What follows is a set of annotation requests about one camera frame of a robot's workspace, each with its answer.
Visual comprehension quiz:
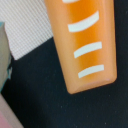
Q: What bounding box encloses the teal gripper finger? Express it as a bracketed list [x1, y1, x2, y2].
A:
[0, 22, 12, 92]

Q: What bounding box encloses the orange bread loaf toy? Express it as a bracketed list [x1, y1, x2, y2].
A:
[45, 0, 117, 94]

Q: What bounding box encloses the white woven placemat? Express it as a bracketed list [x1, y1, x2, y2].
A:
[0, 0, 53, 60]

